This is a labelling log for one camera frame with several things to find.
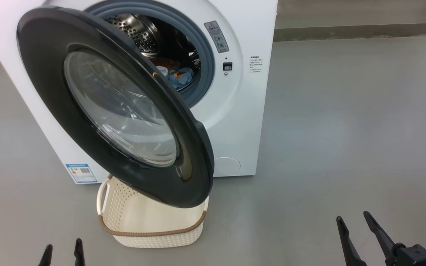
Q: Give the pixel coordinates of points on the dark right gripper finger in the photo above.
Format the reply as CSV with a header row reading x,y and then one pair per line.
x,y
383,236
348,247

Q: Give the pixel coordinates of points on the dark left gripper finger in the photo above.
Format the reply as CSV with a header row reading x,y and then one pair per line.
x,y
79,256
46,258

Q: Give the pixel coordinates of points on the black round washing machine door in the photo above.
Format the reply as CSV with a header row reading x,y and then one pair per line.
x,y
50,81

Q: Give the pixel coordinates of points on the cream garment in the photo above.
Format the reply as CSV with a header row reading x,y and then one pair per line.
x,y
163,71

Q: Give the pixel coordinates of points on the blue and orange garment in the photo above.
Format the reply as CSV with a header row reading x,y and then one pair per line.
x,y
183,77

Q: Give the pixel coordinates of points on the cream perforated laundry basket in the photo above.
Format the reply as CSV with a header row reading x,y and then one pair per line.
x,y
154,225

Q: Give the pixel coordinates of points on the white washing machine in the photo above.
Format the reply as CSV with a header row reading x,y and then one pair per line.
x,y
242,111

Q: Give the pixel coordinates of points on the black door latch socket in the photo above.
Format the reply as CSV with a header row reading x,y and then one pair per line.
x,y
227,66

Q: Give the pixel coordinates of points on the blue energy label sticker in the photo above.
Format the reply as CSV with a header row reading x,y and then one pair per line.
x,y
82,173

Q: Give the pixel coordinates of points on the grey warning sticker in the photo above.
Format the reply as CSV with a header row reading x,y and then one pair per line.
x,y
216,37

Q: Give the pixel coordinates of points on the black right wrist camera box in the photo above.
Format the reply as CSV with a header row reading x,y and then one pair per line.
x,y
420,256

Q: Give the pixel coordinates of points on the grey wall baseboard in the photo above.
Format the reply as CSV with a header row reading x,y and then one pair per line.
x,y
361,31

